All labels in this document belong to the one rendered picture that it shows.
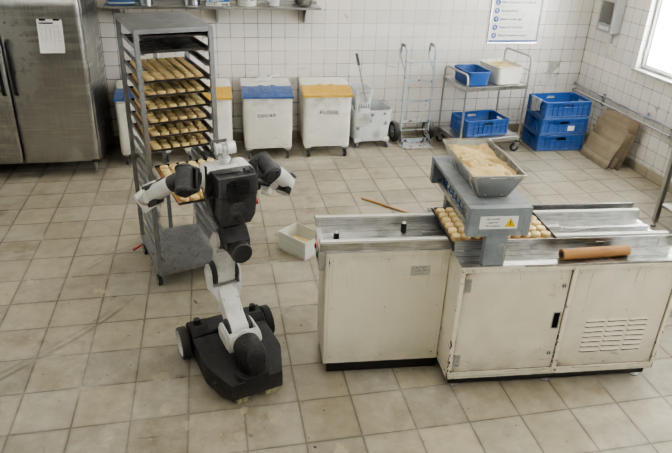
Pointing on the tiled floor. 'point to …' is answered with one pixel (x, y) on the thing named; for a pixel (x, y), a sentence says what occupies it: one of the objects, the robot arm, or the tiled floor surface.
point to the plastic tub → (298, 241)
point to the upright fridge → (51, 63)
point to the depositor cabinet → (554, 313)
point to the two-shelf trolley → (480, 91)
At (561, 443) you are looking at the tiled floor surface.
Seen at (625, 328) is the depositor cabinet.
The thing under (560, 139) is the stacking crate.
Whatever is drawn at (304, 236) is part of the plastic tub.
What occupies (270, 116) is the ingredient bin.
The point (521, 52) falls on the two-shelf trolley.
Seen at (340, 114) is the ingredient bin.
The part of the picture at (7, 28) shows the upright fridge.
